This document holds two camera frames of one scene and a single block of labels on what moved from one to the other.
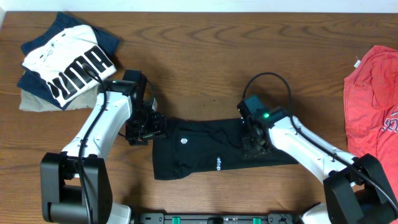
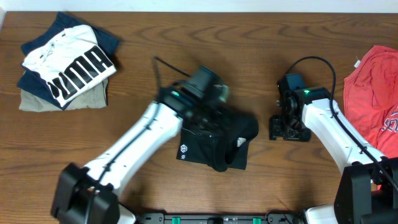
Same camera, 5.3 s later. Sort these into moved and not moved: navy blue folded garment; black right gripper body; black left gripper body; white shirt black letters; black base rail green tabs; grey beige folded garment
Moved: black right gripper body; black left gripper body
Not moved: navy blue folded garment; white shirt black letters; grey beige folded garment; black base rail green tabs
